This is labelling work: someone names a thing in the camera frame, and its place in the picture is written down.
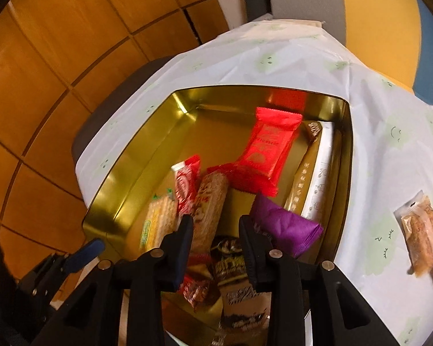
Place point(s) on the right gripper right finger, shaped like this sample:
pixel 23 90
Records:
pixel 339 313

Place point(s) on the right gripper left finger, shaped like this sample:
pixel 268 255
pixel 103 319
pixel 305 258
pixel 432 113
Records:
pixel 91 314

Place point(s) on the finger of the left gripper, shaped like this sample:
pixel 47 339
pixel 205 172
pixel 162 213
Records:
pixel 83 256

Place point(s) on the yellow green cracker packet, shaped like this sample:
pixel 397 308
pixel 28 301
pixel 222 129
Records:
pixel 161 219

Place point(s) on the purple snack packet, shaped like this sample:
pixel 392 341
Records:
pixel 287 231

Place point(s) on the brown sesame paste packet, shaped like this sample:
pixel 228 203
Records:
pixel 244 308

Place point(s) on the red ornate candy packet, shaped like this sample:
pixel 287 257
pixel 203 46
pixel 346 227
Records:
pixel 199 287

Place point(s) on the clear brown pastry packet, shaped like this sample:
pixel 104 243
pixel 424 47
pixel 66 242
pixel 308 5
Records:
pixel 415 218

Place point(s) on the white gold long packet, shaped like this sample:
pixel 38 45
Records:
pixel 310 183

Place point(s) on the sesame stick squirrel packet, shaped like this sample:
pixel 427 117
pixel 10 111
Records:
pixel 207 210

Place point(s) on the bright red snack packet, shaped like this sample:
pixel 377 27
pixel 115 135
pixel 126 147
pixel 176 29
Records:
pixel 258 169

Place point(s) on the red white candy packet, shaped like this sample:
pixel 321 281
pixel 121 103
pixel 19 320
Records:
pixel 187 182

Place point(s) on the gold tin box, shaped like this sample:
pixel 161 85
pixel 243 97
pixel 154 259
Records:
pixel 214 123

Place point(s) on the pale blue smiley tablecloth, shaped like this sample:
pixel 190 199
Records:
pixel 392 149

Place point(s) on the grey yellow blue chair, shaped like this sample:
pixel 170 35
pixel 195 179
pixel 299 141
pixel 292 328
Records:
pixel 393 37

